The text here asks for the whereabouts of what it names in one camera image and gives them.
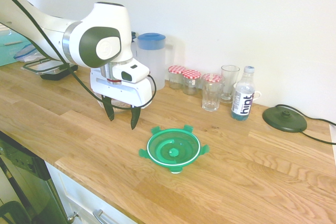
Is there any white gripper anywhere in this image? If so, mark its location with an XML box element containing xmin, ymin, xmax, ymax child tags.
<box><xmin>90</xmin><ymin>68</ymin><xmax>154</xmax><ymax>131</ymax></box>

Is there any green round container lid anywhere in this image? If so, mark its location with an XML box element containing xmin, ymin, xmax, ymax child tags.
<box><xmin>138</xmin><ymin>124</ymin><xmax>211</xmax><ymax>175</ymax></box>

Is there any translucent pitcher light blue lid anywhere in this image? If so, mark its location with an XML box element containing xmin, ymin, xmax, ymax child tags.
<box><xmin>135</xmin><ymin>33</ymin><xmax>175</xmax><ymax>91</ymax></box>

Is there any translucent pitcher dark blue lid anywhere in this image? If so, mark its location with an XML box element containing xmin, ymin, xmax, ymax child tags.
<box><xmin>130</xmin><ymin>31</ymin><xmax>139</xmax><ymax>59</ymax></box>

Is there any glass jar red checkered lid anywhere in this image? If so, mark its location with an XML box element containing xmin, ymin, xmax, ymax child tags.
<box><xmin>167</xmin><ymin>65</ymin><xmax>186</xmax><ymax>90</ymax></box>
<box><xmin>201</xmin><ymin>73</ymin><xmax>225</xmax><ymax>96</ymax></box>
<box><xmin>182</xmin><ymin>69</ymin><xmax>202</xmax><ymax>95</ymax></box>

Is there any black container clear lid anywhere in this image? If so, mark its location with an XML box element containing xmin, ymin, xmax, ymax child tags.
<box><xmin>22</xmin><ymin>58</ymin><xmax>79</xmax><ymax>81</ymax></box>

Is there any clear bowl with cereal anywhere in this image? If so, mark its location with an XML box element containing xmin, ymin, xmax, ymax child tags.
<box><xmin>97</xmin><ymin>94</ymin><xmax>133</xmax><ymax>114</ymax></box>

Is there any faceted clear glass tumbler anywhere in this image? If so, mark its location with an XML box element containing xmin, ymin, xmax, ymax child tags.
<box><xmin>201</xmin><ymin>81</ymin><xmax>224</xmax><ymax>112</ymax></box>

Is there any white cabinet drawer front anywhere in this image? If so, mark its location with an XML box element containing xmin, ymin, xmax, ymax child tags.
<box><xmin>46</xmin><ymin>161</ymin><xmax>140</xmax><ymax>224</ymax></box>

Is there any clear zip bag blue seal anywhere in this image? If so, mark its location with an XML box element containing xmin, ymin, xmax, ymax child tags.
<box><xmin>13</xmin><ymin>44</ymin><xmax>44</xmax><ymax>63</ymax></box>

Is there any tall clear drinking glass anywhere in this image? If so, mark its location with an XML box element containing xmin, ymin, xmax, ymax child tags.
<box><xmin>220</xmin><ymin>65</ymin><xmax>240</xmax><ymax>104</ymax></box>

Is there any stainless steel dishwasher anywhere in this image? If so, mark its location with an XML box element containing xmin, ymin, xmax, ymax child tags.
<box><xmin>0</xmin><ymin>131</ymin><xmax>70</xmax><ymax>224</ymax></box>

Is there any hint water bottle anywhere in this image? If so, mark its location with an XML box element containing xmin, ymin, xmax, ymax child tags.
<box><xmin>230</xmin><ymin>66</ymin><xmax>256</xmax><ymax>122</ymax></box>

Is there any teal cutting board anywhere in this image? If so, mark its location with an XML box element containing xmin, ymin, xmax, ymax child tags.
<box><xmin>0</xmin><ymin>31</ymin><xmax>35</xmax><ymax>67</ymax></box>

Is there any white mug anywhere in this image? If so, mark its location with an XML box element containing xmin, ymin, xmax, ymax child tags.
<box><xmin>233</xmin><ymin>82</ymin><xmax>263</xmax><ymax>101</ymax></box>

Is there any dark round kettle base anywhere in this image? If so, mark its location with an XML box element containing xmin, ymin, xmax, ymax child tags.
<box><xmin>262</xmin><ymin>105</ymin><xmax>308</xmax><ymax>132</ymax></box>

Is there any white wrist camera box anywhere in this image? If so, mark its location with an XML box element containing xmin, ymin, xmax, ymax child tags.
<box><xmin>111</xmin><ymin>58</ymin><xmax>150</xmax><ymax>84</ymax></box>

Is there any silver drawer handle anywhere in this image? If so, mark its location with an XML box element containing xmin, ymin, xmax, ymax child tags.
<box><xmin>92</xmin><ymin>209</ymin><xmax>116</xmax><ymax>224</ymax></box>

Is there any dark kettle base cable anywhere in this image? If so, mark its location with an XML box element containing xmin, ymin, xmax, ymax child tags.
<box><xmin>272</xmin><ymin>103</ymin><xmax>336</xmax><ymax>145</ymax></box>

